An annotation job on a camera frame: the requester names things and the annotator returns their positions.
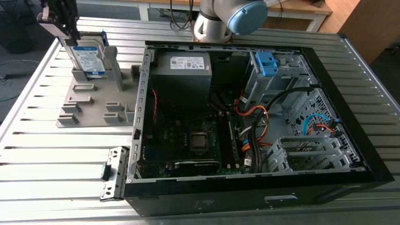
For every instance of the hard disk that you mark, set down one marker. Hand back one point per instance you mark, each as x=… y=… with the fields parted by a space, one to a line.
x=86 y=58

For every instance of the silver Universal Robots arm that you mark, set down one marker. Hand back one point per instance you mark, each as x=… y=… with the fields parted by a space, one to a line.
x=212 y=25

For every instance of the silver disk bay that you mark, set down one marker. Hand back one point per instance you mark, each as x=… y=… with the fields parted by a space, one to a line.
x=312 y=153

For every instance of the black chair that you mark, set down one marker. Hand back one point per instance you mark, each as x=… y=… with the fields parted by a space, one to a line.
x=18 y=39

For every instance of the grey parts rack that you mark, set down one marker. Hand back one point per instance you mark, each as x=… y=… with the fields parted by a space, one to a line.
x=93 y=110

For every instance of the grey power supply unit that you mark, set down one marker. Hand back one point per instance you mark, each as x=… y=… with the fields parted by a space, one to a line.
x=181 y=89

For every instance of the green motherboard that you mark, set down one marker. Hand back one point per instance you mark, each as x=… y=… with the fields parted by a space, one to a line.
x=174 y=140

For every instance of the blue plastic drive latch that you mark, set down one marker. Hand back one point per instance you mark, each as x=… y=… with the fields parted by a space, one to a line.
x=265 y=63

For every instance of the CPU socket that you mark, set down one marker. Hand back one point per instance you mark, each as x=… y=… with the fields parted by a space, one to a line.
x=197 y=141

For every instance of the black RAM stick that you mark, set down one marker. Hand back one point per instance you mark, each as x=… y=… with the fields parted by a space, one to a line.
x=222 y=140
x=233 y=140

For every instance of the silver drive cage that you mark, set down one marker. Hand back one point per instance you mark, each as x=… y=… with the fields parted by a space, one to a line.
x=281 y=82

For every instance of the black graphics card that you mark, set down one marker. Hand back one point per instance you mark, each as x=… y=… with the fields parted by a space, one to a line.
x=200 y=166

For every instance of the black open PC case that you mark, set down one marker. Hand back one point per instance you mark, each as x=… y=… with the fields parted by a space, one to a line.
x=218 y=199

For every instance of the wooden cabinet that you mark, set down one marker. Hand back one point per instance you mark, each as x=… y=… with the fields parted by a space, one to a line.
x=368 y=23

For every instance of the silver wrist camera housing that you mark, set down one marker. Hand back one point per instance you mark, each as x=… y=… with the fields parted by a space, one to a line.
x=49 y=25

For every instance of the silver slot cover bracket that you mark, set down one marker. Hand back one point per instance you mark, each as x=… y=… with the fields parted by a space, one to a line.
x=116 y=168

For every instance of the wooden desk with white frame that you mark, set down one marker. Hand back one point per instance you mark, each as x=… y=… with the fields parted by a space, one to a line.
x=312 y=9

